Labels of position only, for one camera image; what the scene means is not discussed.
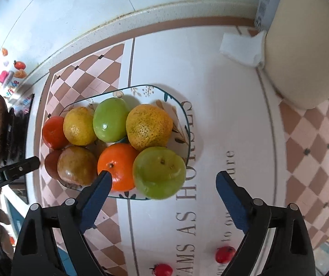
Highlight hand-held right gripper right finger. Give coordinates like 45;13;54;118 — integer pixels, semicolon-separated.
216;171;316;276

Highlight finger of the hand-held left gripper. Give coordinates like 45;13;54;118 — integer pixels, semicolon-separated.
3;156;40;180

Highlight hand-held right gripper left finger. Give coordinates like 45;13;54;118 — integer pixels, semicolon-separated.
11;170;113;276

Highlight dark brown round fruit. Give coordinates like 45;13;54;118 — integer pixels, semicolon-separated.
44;149;64;180

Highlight light brown round fruit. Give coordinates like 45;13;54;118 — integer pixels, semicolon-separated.
57;146;98;186

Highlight bright orange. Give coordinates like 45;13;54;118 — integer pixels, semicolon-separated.
42;116;69;150
97;143;139;192

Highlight green round fruit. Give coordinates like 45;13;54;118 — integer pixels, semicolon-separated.
133;147;187;200
92;98;130;143

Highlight yellow round fruit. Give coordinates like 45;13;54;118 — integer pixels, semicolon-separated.
63;107;97;147

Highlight spotted yellow-green orange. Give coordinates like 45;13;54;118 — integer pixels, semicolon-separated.
126;104;173;151

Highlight floral ceramic plate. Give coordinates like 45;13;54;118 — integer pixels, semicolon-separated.
42;85;193;200

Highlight black gas stove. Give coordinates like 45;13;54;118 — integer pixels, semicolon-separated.
8;93;35;204

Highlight black frying pan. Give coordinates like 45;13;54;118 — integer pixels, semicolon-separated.
0;93;13;166

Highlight small red fruit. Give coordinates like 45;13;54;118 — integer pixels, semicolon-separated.
152;263;173;276
215;246;236;264

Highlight checkered table mat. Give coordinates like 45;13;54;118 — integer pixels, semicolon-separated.
34;17;329;276

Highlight white tissue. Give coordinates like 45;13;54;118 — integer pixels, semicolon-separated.
219;32;267;68

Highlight cream utensil holder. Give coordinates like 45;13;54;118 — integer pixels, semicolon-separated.
263;0;329;110

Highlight white printed box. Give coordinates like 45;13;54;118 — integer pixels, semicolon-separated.
253;0;286;32

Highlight colourful wall stickers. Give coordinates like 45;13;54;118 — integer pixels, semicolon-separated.
0;47;27;110

